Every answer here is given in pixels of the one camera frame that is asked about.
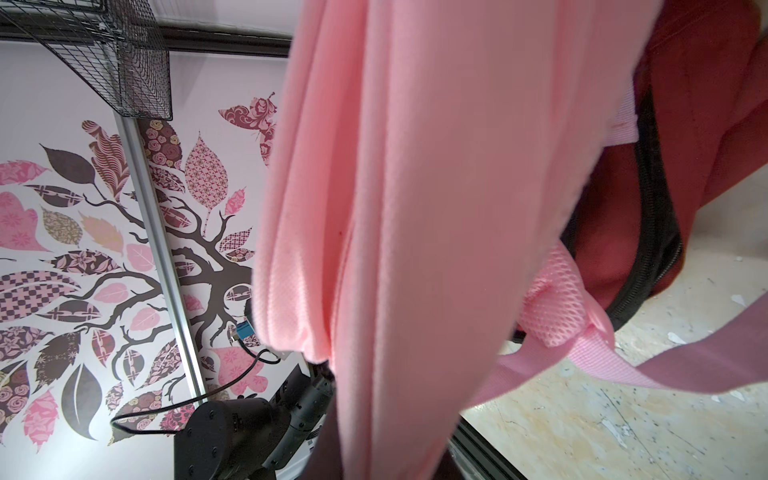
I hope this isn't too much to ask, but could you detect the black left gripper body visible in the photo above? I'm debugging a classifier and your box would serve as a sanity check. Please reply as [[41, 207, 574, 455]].
[[173, 365, 335, 479]]

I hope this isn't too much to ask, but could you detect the pink backpack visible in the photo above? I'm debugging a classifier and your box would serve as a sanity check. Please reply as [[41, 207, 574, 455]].
[[252, 1, 767, 479]]

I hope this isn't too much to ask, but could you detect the red backpack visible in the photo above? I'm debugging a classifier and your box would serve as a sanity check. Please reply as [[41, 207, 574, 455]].
[[569, 0, 768, 313]]

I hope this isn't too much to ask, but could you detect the aluminium rail left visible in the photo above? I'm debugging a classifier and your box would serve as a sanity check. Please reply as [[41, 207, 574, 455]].
[[114, 112, 206, 397]]

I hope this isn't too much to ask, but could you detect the black wire basket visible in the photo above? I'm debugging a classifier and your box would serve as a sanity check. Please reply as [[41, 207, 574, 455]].
[[1, 0, 173, 120]]

